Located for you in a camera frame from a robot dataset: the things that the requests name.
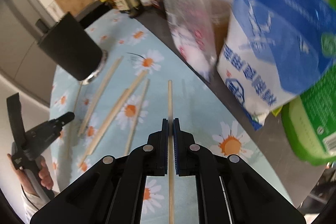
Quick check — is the black kitchen sink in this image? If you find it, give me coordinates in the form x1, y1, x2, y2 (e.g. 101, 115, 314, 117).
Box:
75, 0, 111, 29

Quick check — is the person's left hand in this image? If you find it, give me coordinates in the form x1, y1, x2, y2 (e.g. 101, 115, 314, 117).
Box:
7, 153, 54, 196

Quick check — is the daisy print blue mat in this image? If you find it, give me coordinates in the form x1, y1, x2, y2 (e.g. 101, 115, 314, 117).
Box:
49, 9, 293, 224

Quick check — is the black utensil holder cup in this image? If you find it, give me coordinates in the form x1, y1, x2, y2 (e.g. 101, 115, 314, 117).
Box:
35, 13, 108, 85

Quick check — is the clear pink sugar bag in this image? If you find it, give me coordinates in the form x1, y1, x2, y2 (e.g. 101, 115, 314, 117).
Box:
163, 0, 217, 81

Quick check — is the green plastic package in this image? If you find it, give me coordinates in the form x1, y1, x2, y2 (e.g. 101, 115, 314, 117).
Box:
280, 0, 336, 167

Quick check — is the blue white salt bag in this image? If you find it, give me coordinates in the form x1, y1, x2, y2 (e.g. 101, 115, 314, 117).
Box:
217, 0, 335, 130

